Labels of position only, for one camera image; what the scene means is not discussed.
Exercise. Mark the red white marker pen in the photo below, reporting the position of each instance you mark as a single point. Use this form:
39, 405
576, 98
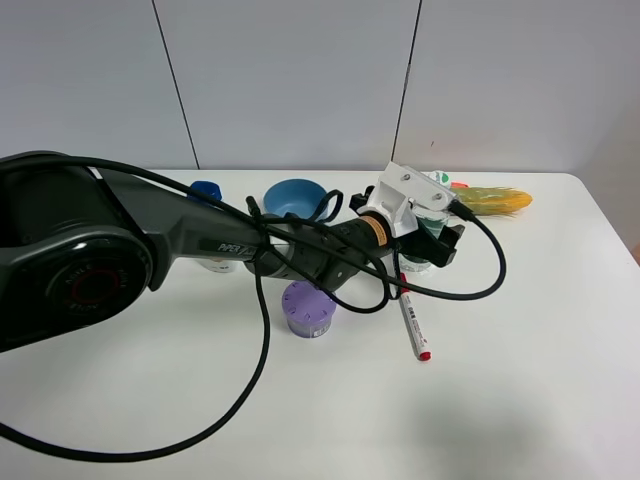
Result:
418, 342

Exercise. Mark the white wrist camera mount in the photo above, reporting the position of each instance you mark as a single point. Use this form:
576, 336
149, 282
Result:
398, 189

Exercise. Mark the purple air freshener jar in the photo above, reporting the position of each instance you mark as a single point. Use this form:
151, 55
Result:
308, 310

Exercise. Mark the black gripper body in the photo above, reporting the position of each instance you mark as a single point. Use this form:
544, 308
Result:
379, 243

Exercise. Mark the blue plastic bowl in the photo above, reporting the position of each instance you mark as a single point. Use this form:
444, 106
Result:
300, 197

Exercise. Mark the toy corn cob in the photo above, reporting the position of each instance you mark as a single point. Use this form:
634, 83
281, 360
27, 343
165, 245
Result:
493, 201

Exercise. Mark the clear green-label water bottle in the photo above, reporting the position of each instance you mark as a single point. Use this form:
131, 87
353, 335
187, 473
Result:
433, 221

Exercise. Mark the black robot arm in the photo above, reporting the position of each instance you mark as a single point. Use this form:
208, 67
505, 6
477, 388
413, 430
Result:
83, 238

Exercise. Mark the white blue shampoo bottle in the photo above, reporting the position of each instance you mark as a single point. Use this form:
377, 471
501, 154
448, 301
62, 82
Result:
217, 266

